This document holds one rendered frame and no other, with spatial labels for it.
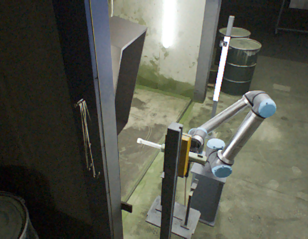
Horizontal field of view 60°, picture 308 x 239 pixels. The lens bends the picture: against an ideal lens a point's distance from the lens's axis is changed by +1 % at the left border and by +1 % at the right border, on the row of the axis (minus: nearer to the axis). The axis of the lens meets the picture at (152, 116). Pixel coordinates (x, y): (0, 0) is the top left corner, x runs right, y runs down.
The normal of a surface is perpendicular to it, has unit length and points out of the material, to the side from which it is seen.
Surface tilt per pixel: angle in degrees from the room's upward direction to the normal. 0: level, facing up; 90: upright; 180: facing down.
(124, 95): 90
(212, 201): 90
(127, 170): 0
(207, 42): 90
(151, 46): 90
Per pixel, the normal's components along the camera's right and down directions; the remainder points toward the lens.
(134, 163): 0.03, -0.82
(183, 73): -0.41, 0.51
